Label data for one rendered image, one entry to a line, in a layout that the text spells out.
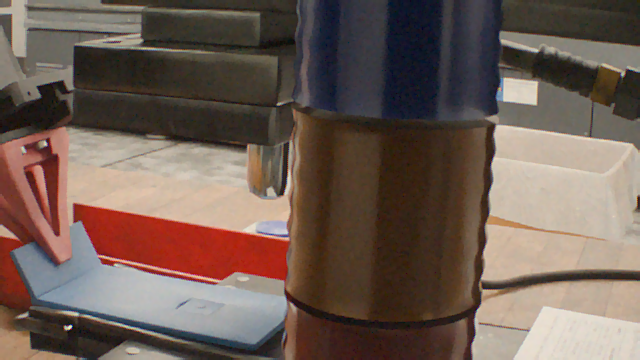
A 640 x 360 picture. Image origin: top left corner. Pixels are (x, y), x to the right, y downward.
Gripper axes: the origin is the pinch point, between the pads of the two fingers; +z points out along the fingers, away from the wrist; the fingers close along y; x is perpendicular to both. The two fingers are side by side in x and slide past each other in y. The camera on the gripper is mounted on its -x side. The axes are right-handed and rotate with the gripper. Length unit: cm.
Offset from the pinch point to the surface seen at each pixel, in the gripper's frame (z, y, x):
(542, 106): 36, -54, 447
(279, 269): 8.9, 0.0, 23.7
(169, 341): 6.9, 7.9, -4.5
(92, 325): 4.6, 3.7, -4.4
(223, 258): 6.2, -4.1, 23.8
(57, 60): -126, -325, 470
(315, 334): 4.5, 28.8, -28.6
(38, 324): 3.2, 0.8, -5.2
